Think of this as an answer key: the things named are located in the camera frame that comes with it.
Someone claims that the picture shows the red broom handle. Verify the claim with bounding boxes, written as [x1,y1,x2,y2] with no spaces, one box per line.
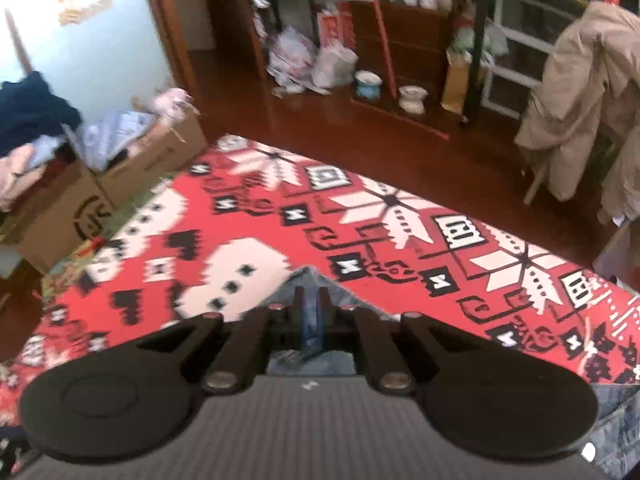
[367,0,401,98]

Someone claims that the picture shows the pale pink clothes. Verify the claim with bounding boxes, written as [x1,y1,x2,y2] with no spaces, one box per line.
[0,142,56,211]

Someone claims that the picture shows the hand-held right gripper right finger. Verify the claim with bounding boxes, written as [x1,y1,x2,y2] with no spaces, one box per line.
[320,287,493,395]

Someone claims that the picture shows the wooden door frame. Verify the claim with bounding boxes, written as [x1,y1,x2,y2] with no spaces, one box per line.
[140,0,201,101]

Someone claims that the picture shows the brown wooden cabinet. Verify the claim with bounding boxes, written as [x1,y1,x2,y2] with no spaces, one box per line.
[345,0,453,96]

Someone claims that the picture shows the yellow paper bag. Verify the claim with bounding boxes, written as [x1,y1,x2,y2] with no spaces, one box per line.
[440,52,473,116]

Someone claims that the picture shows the blue white striped cloth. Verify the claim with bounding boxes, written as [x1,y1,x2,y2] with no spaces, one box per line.
[82,110,156,171]

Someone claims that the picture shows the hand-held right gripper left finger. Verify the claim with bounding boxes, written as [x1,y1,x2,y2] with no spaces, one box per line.
[135,286,313,393]

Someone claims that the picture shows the plain cardboard box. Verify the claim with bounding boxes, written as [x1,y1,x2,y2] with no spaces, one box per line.
[82,107,208,206]

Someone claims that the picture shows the cardboard box with logo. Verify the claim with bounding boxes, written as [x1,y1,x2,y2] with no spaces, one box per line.
[0,160,116,273]

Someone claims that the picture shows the chair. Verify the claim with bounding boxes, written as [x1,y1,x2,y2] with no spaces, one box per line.
[522,155,551,206]

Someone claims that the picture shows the red patterned blanket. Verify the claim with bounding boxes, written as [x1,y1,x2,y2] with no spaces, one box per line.
[0,134,640,466]

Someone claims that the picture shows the white plastic bag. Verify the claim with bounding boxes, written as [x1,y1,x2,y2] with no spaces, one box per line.
[312,42,358,88]
[267,27,321,93]

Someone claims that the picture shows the pink cloth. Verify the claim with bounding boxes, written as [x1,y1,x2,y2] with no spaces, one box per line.
[152,87,198,121]

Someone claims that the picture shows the red box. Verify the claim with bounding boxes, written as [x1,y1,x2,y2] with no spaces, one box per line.
[317,2,357,51]

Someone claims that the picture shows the blue denim jeans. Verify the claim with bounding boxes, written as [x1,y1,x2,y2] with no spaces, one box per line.
[260,266,640,480]

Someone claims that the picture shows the cluttered dark shelf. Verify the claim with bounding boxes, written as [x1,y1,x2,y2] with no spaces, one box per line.
[300,0,491,126]

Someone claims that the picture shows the beige jacket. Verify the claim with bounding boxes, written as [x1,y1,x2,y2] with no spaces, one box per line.
[515,0,640,226]

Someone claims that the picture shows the blue pot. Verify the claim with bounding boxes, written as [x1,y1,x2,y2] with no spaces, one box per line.
[354,70,385,100]

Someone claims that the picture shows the dark blue cloth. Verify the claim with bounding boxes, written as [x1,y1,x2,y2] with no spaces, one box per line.
[0,72,83,156]

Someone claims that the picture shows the white pot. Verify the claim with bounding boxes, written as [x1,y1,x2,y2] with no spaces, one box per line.
[397,85,428,117]

